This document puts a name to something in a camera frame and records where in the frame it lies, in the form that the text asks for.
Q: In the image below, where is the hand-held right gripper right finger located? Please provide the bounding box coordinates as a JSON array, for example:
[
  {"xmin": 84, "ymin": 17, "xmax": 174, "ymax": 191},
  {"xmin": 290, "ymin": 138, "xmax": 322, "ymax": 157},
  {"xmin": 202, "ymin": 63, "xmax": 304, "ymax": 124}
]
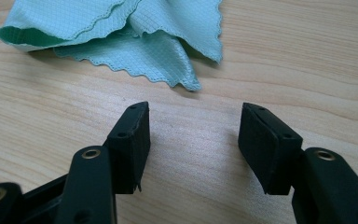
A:
[{"xmin": 237, "ymin": 102, "xmax": 304, "ymax": 196}]

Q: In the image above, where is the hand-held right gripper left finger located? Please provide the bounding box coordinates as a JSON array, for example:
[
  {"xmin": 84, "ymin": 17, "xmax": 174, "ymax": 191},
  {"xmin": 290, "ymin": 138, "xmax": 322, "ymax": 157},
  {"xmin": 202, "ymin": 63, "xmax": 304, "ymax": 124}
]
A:
[{"xmin": 104, "ymin": 101, "xmax": 152, "ymax": 196}]

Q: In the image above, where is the light teal cleaning cloth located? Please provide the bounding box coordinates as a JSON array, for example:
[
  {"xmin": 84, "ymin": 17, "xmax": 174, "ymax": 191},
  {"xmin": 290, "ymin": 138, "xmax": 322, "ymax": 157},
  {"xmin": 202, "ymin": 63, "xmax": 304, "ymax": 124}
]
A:
[{"xmin": 0, "ymin": 0, "xmax": 225, "ymax": 92}]

